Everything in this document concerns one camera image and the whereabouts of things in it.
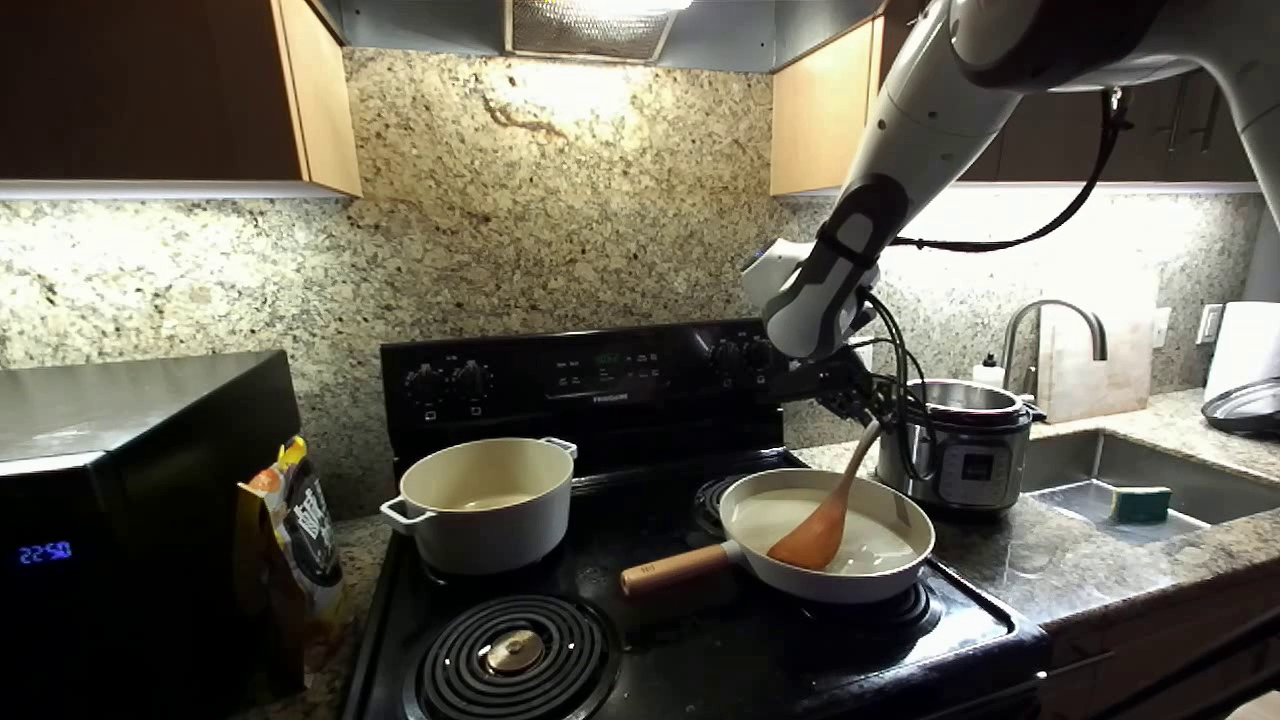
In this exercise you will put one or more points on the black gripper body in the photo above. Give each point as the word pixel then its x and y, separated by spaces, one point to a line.
pixel 839 381

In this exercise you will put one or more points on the wooden spatula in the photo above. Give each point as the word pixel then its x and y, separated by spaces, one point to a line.
pixel 818 537

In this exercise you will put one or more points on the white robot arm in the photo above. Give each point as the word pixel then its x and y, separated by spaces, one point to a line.
pixel 952 85

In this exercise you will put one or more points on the stainless pressure cooker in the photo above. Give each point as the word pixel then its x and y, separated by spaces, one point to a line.
pixel 956 447

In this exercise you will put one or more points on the white soap bottle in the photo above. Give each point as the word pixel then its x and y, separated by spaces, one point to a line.
pixel 988 372

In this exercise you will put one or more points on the steel sink basin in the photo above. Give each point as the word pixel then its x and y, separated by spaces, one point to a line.
pixel 1083 471

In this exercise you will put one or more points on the chrome kitchen faucet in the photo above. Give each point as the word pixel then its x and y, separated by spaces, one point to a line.
pixel 1045 342

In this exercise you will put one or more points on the right upper wooden cabinet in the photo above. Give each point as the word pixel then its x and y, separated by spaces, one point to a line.
pixel 821 110

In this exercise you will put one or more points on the wooden cabinet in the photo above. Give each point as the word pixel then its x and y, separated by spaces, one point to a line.
pixel 172 102
pixel 821 110

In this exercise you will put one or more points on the black electric stove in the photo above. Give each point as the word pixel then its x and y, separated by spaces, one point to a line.
pixel 569 544

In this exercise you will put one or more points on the green sponge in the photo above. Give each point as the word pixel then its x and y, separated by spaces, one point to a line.
pixel 1142 504

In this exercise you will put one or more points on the dark object on counter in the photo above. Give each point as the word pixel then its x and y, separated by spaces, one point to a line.
pixel 1249 411

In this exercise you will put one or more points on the range hood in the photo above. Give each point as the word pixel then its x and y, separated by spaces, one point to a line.
pixel 657 34

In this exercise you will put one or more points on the snack bag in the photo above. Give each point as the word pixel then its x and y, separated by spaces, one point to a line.
pixel 287 537

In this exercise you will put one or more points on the black microwave oven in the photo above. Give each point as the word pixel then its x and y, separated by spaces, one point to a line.
pixel 116 529

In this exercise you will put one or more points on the left upper wooden cabinet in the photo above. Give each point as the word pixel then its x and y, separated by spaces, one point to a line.
pixel 172 102

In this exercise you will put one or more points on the cream frying pan wooden handle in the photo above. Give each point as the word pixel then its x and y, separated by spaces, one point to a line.
pixel 884 540

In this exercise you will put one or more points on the cream pot with handles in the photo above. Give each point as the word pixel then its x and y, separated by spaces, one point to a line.
pixel 484 504

